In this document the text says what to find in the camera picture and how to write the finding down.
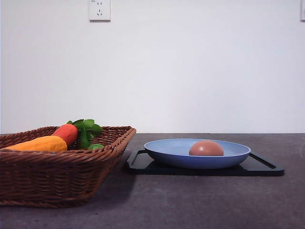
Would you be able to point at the light blue plate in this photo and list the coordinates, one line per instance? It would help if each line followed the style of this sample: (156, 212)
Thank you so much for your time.
(176, 153)

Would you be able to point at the brown egg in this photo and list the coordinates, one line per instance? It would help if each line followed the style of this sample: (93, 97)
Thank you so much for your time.
(206, 148)

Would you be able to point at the brown wicker basket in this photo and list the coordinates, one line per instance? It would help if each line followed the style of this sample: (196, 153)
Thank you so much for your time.
(52, 171)

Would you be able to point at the black serving tray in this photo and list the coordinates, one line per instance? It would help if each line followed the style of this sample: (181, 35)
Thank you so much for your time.
(139, 163)

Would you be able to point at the green toy chili pepper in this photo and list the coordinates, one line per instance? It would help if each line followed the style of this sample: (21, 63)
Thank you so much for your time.
(86, 136)

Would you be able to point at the orange toy carrot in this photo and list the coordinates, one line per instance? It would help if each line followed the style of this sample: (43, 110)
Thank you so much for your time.
(70, 130)

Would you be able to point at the yellow-orange toy vegetable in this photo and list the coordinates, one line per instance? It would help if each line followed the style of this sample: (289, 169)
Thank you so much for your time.
(44, 143)

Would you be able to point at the white wall socket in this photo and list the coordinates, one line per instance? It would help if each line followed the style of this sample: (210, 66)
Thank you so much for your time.
(100, 11)

